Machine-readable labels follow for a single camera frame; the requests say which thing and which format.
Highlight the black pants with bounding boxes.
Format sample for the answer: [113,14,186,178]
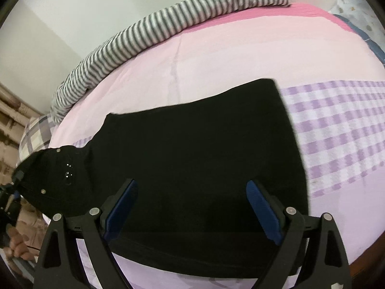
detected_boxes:
[14,79,308,279]

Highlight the person left hand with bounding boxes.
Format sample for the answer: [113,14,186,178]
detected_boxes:
[4,226,35,261]

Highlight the plaid pillow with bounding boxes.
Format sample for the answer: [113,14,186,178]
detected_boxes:
[17,113,56,165]

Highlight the brown patterned curtain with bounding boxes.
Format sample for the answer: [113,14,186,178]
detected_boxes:
[0,85,41,185]

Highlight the pink purple bedsheet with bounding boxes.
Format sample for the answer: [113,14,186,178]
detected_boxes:
[50,3,384,288]

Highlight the blue patterned sheet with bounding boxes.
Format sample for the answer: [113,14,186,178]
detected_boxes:
[335,14,385,65]

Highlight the striped grey white blanket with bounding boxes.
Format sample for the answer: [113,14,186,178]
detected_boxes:
[50,0,290,125]

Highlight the dotted white cloth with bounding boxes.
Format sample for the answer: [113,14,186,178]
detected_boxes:
[329,0,384,48]

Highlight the wooden bed frame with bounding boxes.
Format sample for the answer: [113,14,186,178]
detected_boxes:
[350,232,385,289]

